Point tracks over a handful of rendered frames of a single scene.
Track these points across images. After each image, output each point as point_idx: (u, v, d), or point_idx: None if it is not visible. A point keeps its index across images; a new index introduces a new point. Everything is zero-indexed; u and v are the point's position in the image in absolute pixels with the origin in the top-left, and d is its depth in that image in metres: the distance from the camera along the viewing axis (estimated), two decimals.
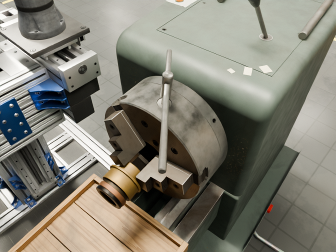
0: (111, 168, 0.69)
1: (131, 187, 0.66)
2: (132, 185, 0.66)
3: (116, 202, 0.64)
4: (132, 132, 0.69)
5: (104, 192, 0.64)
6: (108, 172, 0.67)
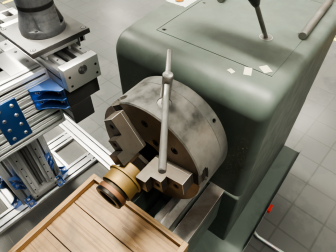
0: (111, 168, 0.69)
1: (131, 187, 0.66)
2: (132, 185, 0.66)
3: (116, 202, 0.64)
4: (132, 132, 0.69)
5: (104, 192, 0.64)
6: (108, 172, 0.67)
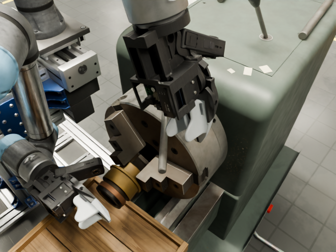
0: (111, 168, 0.69)
1: (131, 187, 0.66)
2: (132, 185, 0.66)
3: (116, 202, 0.64)
4: (132, 132, 0.69)
5: (104, 192, 0.64)
6: (108, 172, 0.67)
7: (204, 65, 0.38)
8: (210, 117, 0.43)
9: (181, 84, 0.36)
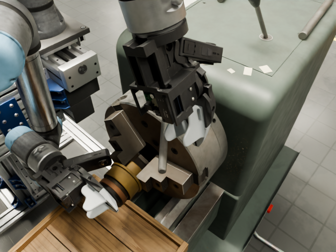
0: (112, 166, 0.69)
1: (132, 185, 0.66)
2: (134, 183, 0.66)
3: (117, 199, 0.64)
4: (132, 132, 0.69)
5: (105, 189, 0.64)
6: (110, 170, 0.67)
7: (202, 72, 0.39)
8: (208, 122, 0.44)
9: (179, 91, 0.37)
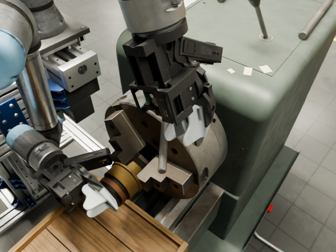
0: (113, 165, 0.69)
1: (132, 184, 0.66)
2: (134, 182, 0.66)
3: (117, 198, 0.64)
4: (132, 132, 0.69)
5: (105, 188, 0.64)
6: (110, 169, 0.67)
7: (202, 72, 0.39)
8: (208, 122, 0.44)
9: (179, 91, 0.37)
